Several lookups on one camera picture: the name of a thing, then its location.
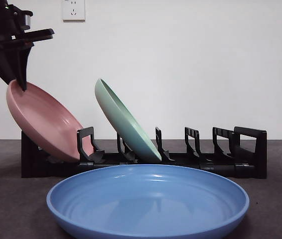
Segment pink plate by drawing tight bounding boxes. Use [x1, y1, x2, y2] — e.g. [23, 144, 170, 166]
[6, 79, 94, 162]

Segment green plate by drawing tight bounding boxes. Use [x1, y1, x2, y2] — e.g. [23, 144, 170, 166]
[95, 78, 162, 164]

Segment blue plate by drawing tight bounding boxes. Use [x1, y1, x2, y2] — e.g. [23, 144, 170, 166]
[46, 164, 250, 239]

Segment black plastic dish rack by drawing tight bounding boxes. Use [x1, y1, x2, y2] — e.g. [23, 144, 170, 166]
[21, 126, 268, 179]

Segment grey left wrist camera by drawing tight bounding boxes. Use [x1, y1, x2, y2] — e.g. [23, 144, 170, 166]
[23, 13, 33, 27]

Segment white wall socket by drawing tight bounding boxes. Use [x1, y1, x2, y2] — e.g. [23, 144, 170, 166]
[61, 0, 86, 21]

